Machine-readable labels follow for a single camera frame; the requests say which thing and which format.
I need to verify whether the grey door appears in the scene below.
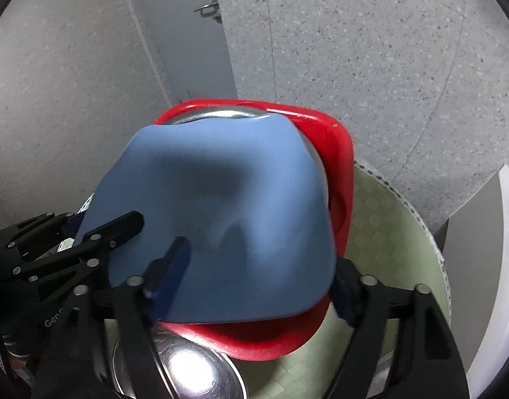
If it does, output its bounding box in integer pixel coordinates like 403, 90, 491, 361
115, 0, 239, 108

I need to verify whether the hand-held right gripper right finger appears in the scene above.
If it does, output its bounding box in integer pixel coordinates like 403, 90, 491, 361
321, 258, 471, 399

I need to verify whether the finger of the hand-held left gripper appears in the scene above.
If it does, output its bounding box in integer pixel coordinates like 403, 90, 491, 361
5, 212, 85, 256
11, 210, 145, 301

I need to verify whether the small steel bowl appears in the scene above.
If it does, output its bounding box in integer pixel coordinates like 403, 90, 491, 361
111, 323, 250, 399

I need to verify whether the red plastic tray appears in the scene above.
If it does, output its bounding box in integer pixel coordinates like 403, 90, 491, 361
152, 99, 356, 362

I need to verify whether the metal door handle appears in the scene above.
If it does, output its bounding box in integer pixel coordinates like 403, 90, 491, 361
194, 1, 222, 24

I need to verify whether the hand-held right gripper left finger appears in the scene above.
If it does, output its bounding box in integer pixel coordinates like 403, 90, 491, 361
73, 236, 193, 399

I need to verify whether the large steel bowl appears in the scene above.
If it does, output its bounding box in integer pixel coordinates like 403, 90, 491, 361
166, 106, 331, 210

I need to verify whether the blue cloth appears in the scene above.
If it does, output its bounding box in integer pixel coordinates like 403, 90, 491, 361
78, 115, 337, 325

